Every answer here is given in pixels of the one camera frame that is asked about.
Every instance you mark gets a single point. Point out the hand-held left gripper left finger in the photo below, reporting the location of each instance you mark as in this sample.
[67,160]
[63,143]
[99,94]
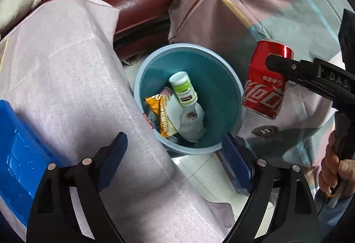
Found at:
[116,154]

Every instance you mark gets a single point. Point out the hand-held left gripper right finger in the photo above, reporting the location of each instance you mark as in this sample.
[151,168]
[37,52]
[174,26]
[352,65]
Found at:
[235,159]

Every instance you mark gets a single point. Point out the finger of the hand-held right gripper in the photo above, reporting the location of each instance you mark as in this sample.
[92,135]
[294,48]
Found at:
[291,68]

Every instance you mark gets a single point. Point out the red soda can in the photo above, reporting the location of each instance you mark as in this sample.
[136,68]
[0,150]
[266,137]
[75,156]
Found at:
[263,98]

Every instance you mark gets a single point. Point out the white paper sheet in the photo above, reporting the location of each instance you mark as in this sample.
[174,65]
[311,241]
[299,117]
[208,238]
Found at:
[188,126]

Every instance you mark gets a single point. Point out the yellow orange snack bag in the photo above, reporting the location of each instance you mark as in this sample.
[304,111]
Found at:
[159,109]

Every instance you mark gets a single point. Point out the teal plastic waste bin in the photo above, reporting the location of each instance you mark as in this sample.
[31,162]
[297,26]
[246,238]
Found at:
[216,87]

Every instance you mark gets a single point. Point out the white bottle with green label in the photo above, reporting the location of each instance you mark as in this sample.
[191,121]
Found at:
[183,87]

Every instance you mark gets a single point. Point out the person's right forearm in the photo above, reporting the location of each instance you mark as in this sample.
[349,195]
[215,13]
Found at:
[332,218]

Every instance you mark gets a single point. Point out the person's right hand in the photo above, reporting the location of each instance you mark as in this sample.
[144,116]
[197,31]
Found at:
[330,173]

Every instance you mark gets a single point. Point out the grey tablecloth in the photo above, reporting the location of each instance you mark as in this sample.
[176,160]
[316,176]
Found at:
[69,79]

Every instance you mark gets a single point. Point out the blue plastic tray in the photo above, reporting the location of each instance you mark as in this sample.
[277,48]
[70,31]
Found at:
[19,154]

